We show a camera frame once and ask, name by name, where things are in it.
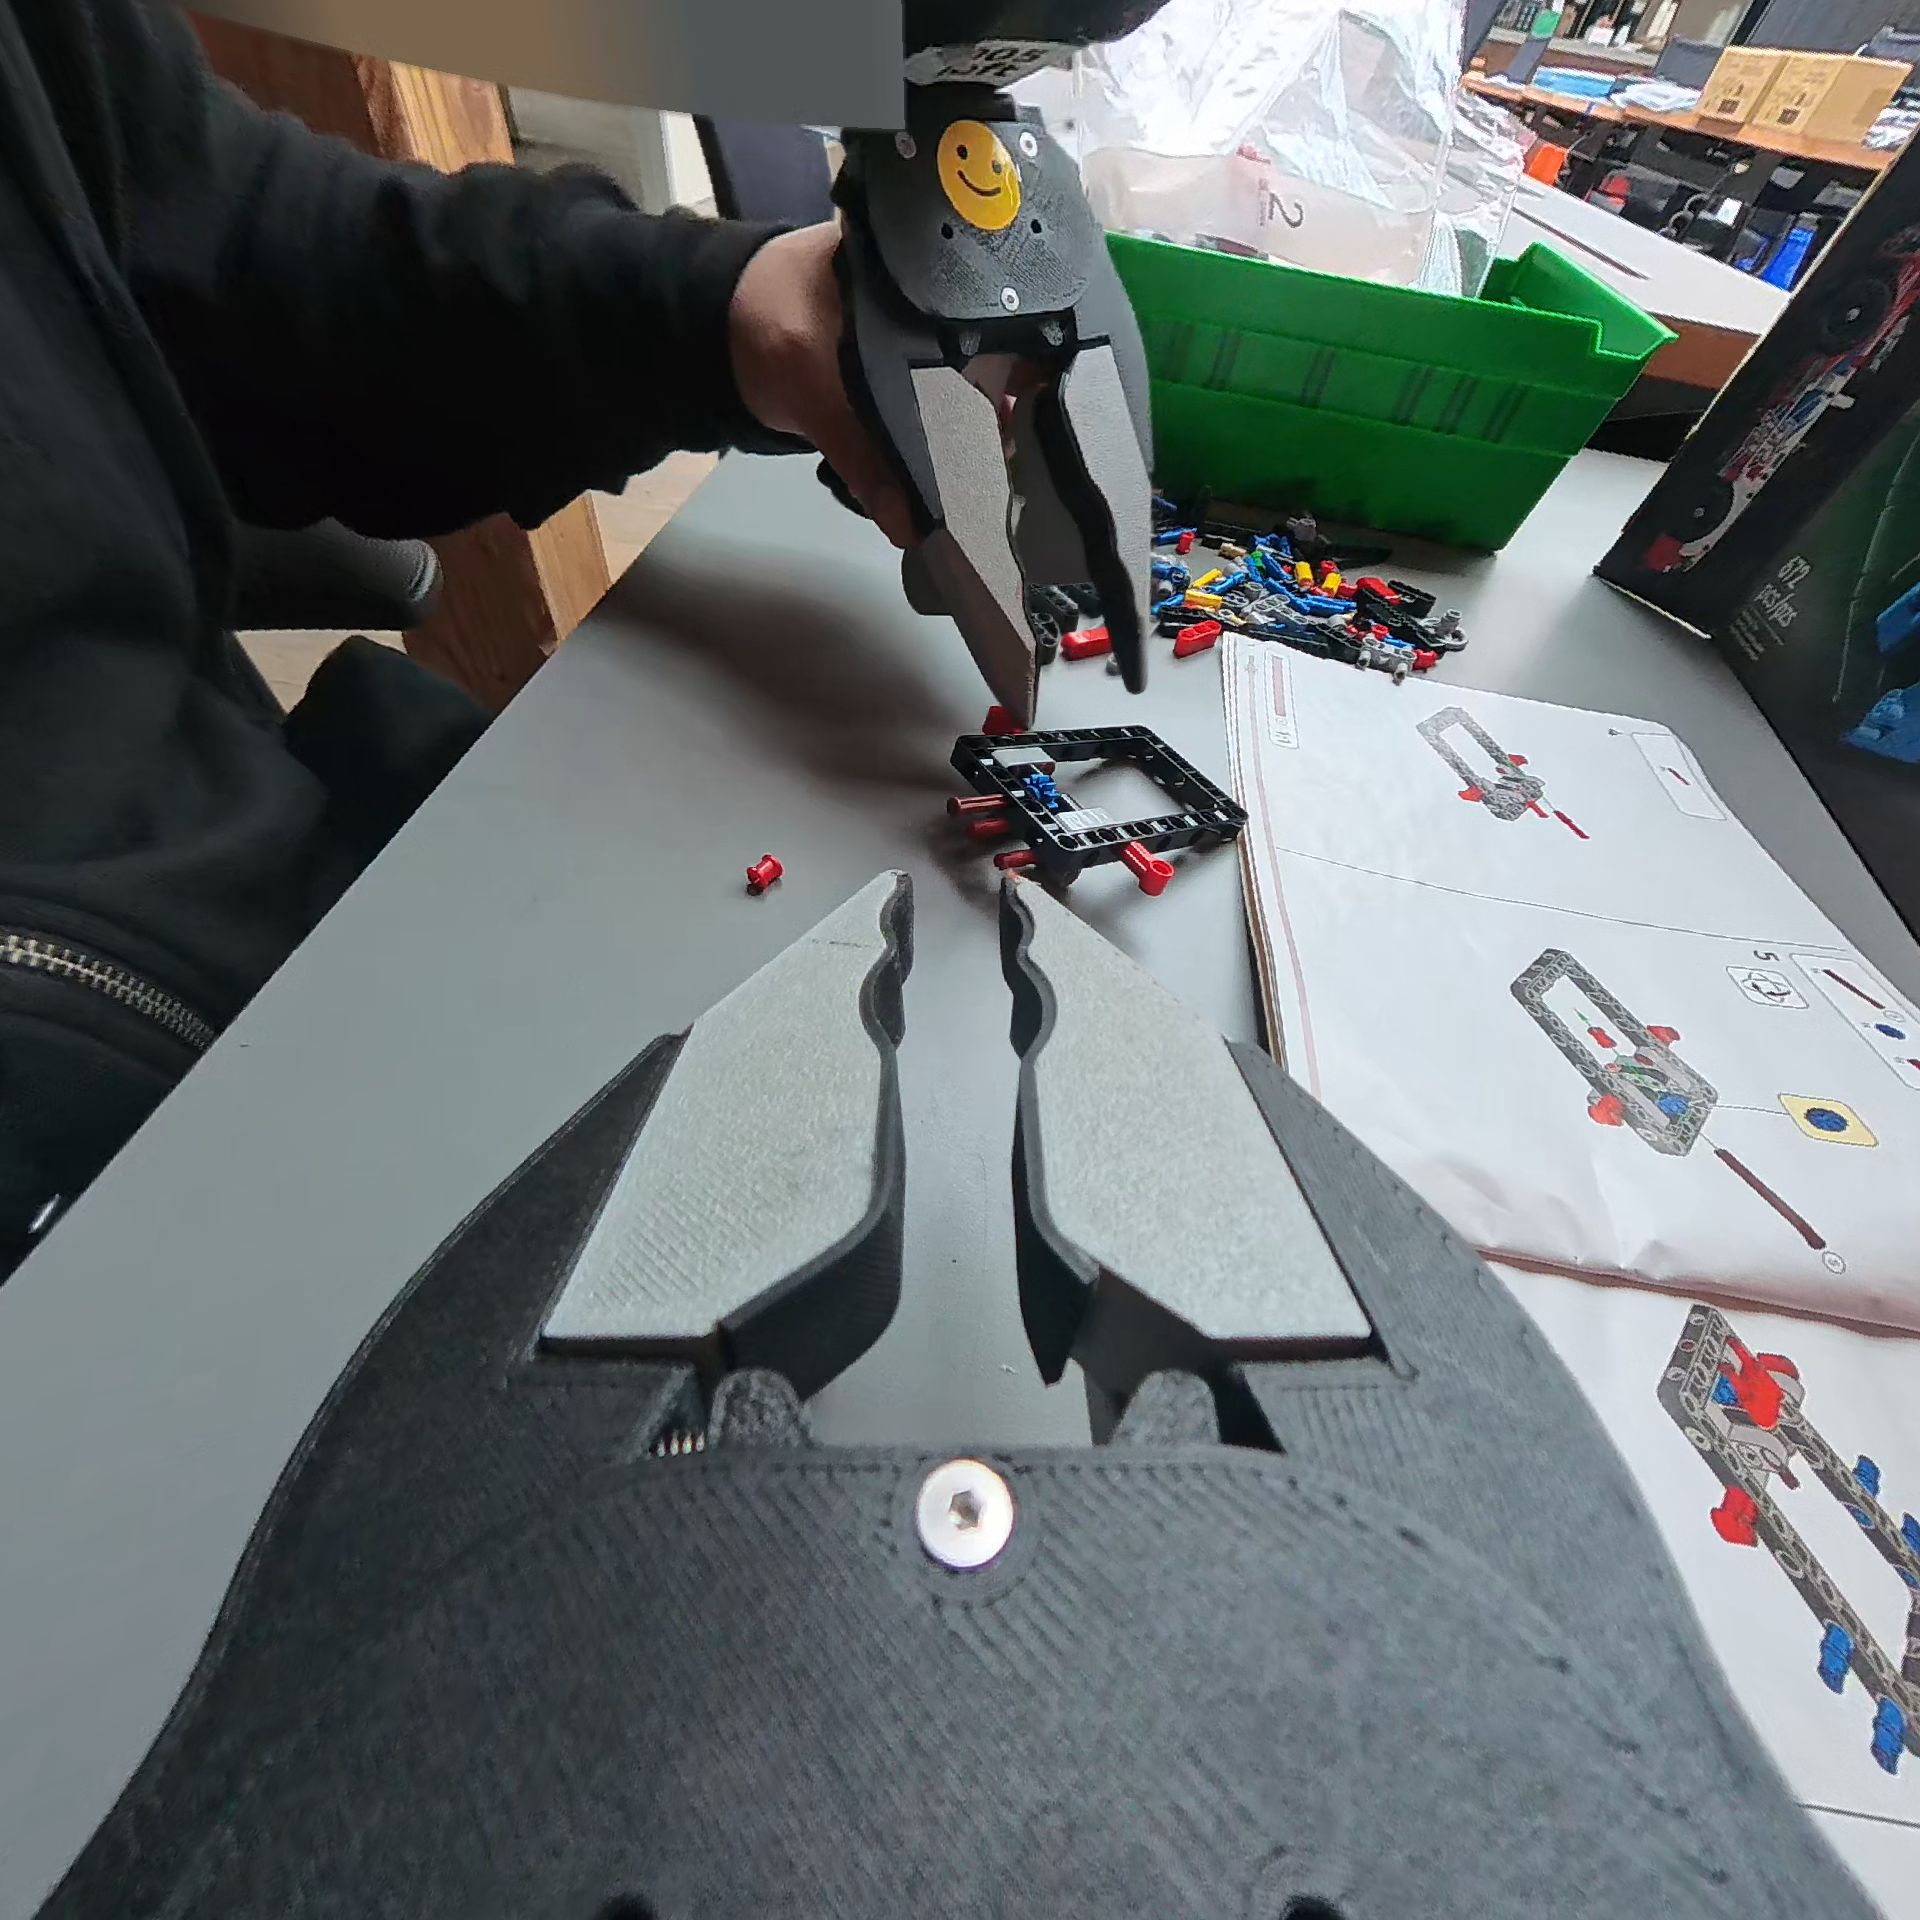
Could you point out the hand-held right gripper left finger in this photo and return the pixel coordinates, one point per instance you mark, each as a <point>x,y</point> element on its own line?
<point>751,1171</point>

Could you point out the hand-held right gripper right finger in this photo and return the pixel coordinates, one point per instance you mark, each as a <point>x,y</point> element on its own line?
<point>1186,1201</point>

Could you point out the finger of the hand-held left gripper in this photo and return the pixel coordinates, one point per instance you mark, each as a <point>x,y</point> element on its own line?
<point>968,464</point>
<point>1102,451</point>

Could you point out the small red lego pin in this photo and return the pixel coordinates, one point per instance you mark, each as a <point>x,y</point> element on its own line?
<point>764,874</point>

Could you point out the black lego frame assembly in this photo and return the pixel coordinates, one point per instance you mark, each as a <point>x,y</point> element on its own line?
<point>1200,782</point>

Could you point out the person's left forearm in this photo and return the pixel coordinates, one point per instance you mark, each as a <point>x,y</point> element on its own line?
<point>495,345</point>

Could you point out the pile of loose lego pieces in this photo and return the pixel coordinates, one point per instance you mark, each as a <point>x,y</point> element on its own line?
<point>1291,593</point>

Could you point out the lego instruction booklet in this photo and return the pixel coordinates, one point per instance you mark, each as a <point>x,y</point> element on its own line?
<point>1500,901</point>

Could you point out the lego set cardboard box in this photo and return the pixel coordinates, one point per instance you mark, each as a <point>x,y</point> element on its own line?
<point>1799,451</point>

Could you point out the person's left hand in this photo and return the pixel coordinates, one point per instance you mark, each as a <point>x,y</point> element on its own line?
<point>787,345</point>

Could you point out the green plastic storage bin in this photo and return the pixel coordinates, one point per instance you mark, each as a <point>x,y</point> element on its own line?
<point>1350,421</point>

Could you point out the clear plastic bag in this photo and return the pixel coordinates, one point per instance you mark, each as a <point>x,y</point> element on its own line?
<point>1319,135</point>

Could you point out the white background table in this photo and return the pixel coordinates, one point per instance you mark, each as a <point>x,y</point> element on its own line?
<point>1652,283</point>

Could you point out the brown cardboard box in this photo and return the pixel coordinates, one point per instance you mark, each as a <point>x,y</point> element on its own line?
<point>1845,91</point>
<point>1740,87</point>

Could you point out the wooden post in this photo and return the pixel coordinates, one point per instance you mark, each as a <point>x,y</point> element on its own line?
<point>524,586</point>

